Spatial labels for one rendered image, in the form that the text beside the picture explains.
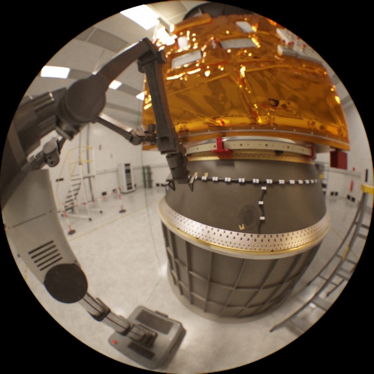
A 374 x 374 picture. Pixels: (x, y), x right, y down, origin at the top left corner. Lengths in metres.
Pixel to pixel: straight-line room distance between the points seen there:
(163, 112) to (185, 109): 0.53
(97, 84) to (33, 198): 0.26
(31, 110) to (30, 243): 0.26
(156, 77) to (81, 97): 0.32
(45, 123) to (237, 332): 1.78
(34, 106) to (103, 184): 7.85
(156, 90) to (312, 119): 0.93
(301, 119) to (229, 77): 0.59
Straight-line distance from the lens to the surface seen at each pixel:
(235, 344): 1.63
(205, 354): 1.59
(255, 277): 0.86
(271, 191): 0.69
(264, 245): 0.65
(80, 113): 0.20
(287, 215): 0.72
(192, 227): 0.73
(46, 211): 0.34
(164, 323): 1.38
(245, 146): 0.72
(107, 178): 8.10
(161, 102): 0.45
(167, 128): 0.44
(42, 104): 0.21
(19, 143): 0.19
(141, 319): 1.45
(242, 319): 1.67
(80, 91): 0.22
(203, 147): 0.83
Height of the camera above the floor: 1.58
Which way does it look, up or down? 11 degrees down
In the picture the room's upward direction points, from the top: 3 degrees counter-clockwise
